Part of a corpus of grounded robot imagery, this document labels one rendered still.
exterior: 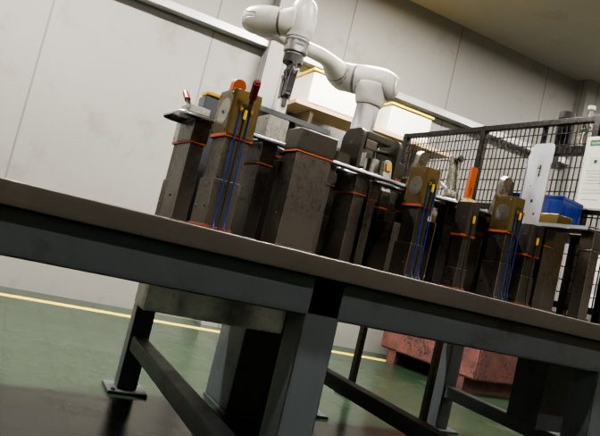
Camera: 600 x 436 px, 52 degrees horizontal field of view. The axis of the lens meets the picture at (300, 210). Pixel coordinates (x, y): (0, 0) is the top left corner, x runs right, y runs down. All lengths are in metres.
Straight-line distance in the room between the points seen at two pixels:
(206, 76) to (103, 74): 0.81
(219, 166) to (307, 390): 0.60
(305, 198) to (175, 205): 0.35
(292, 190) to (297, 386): 0.60
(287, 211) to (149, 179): 3.44
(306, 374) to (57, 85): 4.02
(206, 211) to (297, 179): 0.28
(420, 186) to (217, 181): 0.67
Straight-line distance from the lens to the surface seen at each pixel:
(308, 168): 1.68
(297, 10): 2.34
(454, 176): 2.48
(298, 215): 1.67
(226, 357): 2.74
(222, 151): 1.55
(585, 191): 2.77
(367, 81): 2.75
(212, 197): 1.53
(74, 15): 5.12
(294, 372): 1.25
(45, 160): 4.94
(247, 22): 2.42
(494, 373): 5.09
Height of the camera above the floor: 0.68
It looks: 4 degrees up
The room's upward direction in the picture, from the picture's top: 13 degrees clockwise
